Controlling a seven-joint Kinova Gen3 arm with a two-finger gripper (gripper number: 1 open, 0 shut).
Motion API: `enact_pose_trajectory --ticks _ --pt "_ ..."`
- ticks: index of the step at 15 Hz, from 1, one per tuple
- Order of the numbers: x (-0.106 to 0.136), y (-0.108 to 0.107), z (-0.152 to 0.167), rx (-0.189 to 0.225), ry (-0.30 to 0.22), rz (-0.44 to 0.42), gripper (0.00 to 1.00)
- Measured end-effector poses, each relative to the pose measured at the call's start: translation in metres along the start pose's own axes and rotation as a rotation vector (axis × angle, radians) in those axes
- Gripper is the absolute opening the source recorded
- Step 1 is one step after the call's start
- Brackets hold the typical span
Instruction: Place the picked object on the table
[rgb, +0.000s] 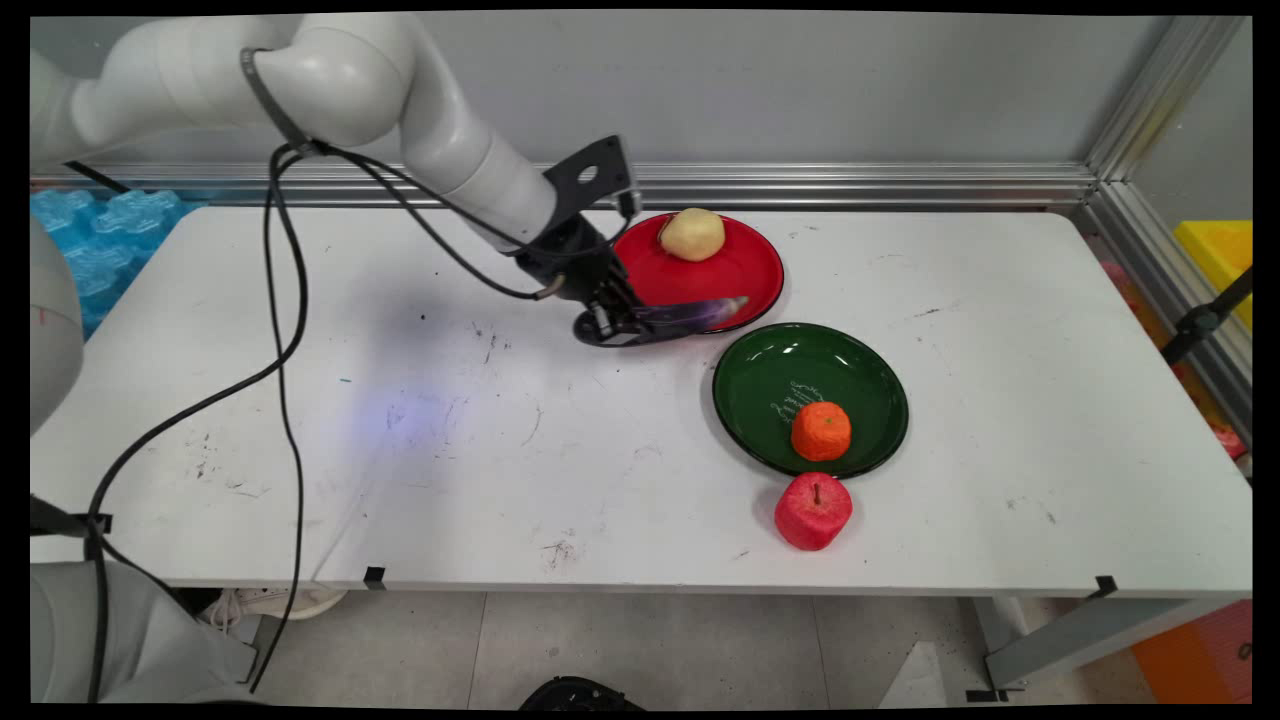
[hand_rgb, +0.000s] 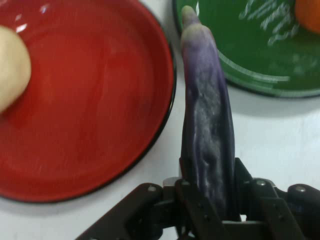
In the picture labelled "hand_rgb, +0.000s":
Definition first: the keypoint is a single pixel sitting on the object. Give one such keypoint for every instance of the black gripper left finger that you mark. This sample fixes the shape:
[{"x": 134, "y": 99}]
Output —
[{"x": 155, "y": 212}]

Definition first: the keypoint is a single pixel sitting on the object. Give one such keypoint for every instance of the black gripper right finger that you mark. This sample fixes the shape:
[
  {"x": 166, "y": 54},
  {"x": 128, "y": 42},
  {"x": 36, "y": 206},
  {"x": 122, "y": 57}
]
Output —
[{"x": 272, "y": 207}]

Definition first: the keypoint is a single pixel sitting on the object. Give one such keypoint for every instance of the purple toy eggplant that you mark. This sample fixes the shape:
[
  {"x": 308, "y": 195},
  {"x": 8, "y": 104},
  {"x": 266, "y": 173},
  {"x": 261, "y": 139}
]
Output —
[{"x": 207, "y": 120}]

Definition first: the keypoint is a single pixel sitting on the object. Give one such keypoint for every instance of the red round plate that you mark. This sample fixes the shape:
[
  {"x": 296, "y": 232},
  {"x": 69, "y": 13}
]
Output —
[{"x": 82, "y": 100}]

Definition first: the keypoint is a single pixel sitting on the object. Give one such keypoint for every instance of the green round plate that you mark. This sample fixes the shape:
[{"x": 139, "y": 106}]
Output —
[{"x": 252, "y": 45}]

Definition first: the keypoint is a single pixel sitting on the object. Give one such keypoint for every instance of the orange toy fruit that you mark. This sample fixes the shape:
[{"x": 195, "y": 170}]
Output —
[{"x": 308, "y": 15}]

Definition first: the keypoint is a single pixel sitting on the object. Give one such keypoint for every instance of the cream round toy bun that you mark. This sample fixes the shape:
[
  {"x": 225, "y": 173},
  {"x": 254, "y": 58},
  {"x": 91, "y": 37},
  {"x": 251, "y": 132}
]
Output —
[{"x": 12, "y": 70}]

